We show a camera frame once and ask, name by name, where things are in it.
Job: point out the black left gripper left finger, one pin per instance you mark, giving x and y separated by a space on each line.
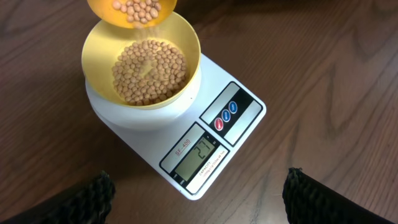
87 202

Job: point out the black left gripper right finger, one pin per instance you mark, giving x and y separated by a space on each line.
307 201

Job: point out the yellow measuring scoop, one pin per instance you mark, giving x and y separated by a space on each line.
133 14

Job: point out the white digital kitchen scale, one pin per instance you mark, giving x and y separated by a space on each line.
190 141

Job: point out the soybeans in yellow bowl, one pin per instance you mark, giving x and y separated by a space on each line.
149 72

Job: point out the pale yellow bowl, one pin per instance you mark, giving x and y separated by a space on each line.
106 41

